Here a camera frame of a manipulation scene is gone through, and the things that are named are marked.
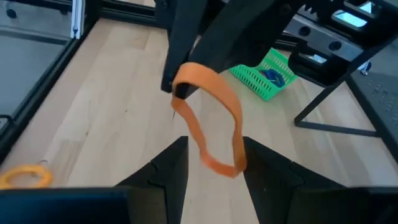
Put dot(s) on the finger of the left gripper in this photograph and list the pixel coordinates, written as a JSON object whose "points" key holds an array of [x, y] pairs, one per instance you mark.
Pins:
{"points": [[183, 31], [236, 31]]}

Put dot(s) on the green plastic basket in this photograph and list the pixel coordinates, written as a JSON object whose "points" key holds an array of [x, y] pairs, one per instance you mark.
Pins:
{"points": [[258, 84]]}

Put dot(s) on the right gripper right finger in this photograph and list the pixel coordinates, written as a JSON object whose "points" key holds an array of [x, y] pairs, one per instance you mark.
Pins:
{"points": [[270, 177]]}

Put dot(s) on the silver frame bracket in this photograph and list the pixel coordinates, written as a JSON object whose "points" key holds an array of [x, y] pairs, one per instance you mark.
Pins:
{"points": [[77, 18]]}

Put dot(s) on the yellow rubber band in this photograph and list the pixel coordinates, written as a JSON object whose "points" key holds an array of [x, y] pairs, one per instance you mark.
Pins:
{"points": [[28, 168]]}

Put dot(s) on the tan rubber band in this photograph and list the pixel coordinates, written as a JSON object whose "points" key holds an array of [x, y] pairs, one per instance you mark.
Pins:
{"points": [[199, 73]]}

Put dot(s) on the black perforated metal riser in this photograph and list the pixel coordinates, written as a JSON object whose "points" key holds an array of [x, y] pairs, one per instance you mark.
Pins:
{"points": [[382, 102]]}

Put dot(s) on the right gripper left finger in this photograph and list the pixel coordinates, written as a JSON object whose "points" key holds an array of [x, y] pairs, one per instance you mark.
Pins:
{"points": [[174, 174]]}

